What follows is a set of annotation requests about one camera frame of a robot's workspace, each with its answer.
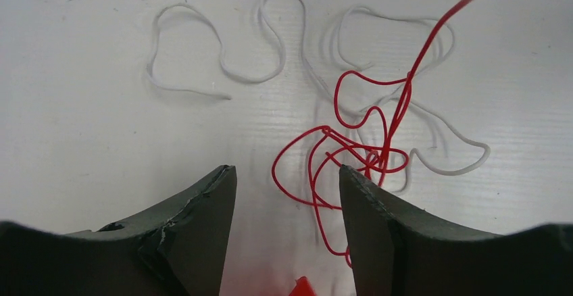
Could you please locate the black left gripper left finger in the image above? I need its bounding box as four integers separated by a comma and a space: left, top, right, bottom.
1, 165, 237, 295

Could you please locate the red plastic bin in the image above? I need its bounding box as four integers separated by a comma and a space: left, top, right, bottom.
289, 276, 316, 296

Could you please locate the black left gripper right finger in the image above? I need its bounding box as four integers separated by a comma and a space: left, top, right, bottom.
339, 166, 572, 295

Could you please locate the red cable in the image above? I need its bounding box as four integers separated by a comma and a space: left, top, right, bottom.
272, 0, 565, 269

